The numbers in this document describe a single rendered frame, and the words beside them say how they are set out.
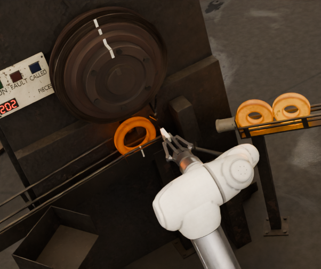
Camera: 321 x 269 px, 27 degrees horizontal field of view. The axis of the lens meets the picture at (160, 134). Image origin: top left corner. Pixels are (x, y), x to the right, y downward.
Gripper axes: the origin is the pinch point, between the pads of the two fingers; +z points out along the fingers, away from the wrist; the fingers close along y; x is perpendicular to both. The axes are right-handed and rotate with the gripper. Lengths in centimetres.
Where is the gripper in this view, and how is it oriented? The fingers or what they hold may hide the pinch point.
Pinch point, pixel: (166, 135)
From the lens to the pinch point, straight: 280.9
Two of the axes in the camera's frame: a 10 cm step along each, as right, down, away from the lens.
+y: 8.7, -4.5, 1.9
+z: -4.4, -5.5, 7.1
